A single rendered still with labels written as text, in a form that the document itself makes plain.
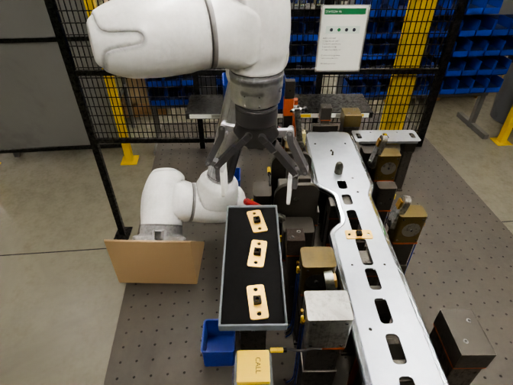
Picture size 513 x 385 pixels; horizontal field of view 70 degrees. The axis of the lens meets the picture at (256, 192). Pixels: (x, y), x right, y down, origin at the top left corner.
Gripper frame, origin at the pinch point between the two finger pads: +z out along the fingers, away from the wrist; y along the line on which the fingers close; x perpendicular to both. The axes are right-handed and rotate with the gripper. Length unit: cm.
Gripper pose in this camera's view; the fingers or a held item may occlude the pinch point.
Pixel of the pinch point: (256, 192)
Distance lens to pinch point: 76.7
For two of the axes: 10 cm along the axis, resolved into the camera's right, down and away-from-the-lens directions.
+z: 0.0, 7.8, 6.2
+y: 9.8, 1.1, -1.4
